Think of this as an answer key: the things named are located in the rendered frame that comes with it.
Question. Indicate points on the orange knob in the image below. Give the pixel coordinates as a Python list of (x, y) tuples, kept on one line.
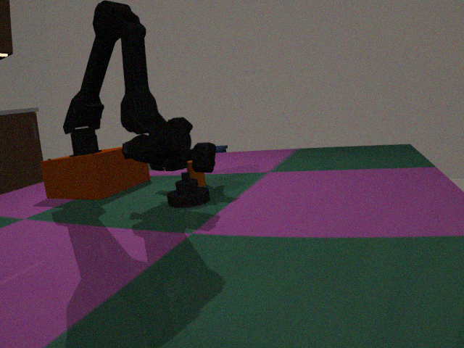
[(194, 175)]

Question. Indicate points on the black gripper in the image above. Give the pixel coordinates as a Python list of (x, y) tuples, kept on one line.
[(202, 156)]

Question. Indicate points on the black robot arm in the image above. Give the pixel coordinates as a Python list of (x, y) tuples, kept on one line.
[(139, 112)]

